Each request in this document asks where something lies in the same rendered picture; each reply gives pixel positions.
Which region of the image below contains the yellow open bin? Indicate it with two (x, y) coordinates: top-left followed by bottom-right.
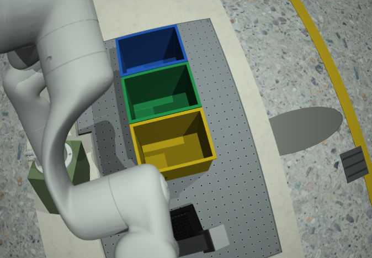
(129, 107), (217, 181)

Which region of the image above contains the green open-top bin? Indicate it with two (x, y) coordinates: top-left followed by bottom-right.
(121, 61), (202, 124)

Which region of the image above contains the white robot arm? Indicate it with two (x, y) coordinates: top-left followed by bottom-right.
(0, 0), (230, 258)

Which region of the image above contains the blue open-top bin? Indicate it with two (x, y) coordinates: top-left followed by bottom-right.
(115, 24), (188, 77)

